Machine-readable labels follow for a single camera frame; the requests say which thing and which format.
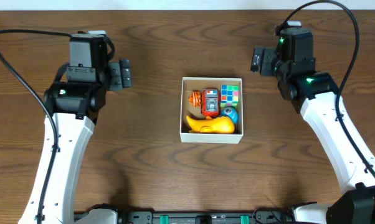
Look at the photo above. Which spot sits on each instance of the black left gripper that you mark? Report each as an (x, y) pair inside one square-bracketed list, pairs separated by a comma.
[(124, 73)]

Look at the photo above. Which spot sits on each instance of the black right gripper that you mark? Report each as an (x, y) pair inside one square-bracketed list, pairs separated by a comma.
[(256, 59)]

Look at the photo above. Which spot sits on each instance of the multicoloured puzzle cube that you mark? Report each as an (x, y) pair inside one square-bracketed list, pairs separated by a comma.
[(229, 96)]

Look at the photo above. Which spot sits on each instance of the blue ball with face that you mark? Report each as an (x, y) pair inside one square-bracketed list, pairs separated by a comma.
[(231, 113)]

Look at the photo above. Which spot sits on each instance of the red toy truck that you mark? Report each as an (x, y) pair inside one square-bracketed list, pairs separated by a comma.
[(210, 102)]

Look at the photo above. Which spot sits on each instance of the orange round disc toy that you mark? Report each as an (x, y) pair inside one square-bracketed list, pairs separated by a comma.
[(195, 98)]

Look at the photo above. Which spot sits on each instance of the orange toy dinosaur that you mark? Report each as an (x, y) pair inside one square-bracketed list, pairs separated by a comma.
[(218, 125)]

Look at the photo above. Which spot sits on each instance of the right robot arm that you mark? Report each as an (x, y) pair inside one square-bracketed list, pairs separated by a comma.
[(315, 97)]

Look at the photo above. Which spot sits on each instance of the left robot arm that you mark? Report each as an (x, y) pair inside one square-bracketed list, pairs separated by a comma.
[(72, 102)]

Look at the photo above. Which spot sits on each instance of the white cardboard box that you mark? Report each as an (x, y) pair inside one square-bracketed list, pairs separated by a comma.
[(190, 84)]

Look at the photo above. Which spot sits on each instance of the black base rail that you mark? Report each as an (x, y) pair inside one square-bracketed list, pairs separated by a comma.
[(215, 217)]

